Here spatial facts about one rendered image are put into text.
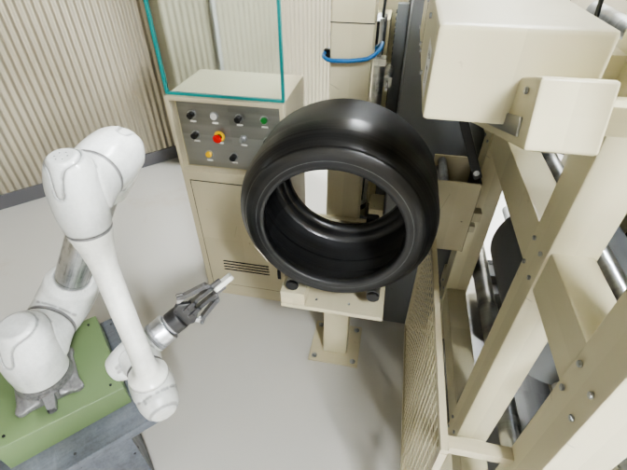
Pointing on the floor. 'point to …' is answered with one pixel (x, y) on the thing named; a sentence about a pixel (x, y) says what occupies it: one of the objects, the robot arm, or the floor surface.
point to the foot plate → (336, 352)
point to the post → (366, 29)
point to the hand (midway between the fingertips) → (222, 282)
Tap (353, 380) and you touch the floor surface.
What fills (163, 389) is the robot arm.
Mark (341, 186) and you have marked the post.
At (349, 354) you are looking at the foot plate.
